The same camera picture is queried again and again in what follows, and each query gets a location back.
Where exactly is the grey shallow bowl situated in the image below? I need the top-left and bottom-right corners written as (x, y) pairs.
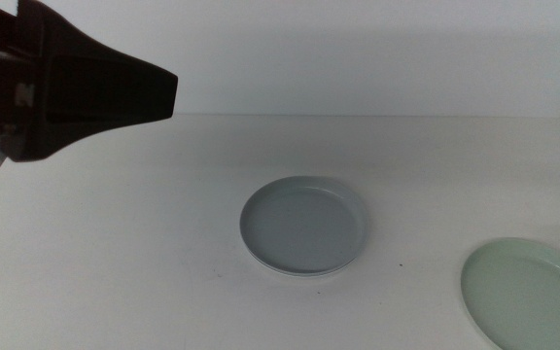
top-left (239, 175), bottom-right (371, 276)

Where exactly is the pale green shallow bowl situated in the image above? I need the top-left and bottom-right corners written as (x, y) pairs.
top-left (460, 236), bottom-right (560, 350)

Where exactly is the white shallow bowl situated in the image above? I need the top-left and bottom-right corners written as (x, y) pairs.
top-left (246, 250), bottom-right (362, 279)

